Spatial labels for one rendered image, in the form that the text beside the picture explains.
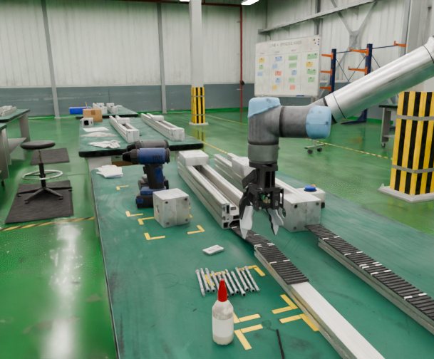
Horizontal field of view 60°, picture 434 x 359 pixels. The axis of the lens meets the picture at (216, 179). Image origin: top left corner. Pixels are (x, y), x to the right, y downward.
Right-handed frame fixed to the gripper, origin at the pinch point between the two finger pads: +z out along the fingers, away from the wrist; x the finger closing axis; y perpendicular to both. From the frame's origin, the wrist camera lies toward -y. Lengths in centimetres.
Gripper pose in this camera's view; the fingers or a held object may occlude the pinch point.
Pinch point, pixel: (259, 232)
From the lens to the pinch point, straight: 102.7
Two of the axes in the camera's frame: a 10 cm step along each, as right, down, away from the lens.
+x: 9.6, -0.8, 2.5
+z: 0.2, 9.7, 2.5
